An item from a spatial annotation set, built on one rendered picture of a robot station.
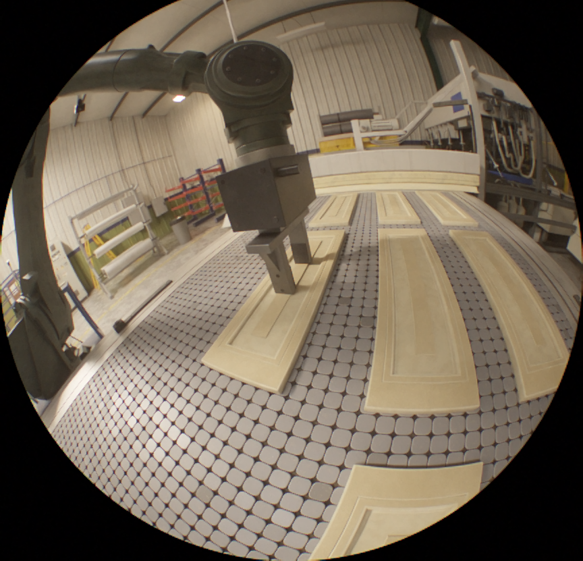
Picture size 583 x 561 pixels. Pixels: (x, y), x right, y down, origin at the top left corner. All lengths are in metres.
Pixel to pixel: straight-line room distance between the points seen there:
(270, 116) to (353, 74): 6.05
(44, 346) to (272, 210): 1.16
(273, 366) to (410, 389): 0.23
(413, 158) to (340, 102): 4.67
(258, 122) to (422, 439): 0.60
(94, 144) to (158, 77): 8.20
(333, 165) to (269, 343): 1.53
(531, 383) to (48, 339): 1.53
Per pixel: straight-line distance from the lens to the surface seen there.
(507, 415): 0.42
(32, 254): 1.17
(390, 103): 6.19
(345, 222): 0.90
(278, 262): 0.45
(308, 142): 6.26
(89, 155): 8.50
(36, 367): 1.18
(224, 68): 0.42
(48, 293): 1.21
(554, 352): 0.57
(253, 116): 0.43
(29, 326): 1.18
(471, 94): 2.30
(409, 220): 0.91
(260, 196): 0.37
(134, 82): 0.58
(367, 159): 1.70
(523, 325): 0.54
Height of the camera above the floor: 1.19
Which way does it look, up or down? 30 degrees down
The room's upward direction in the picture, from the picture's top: 15 degrees counter-clockwise
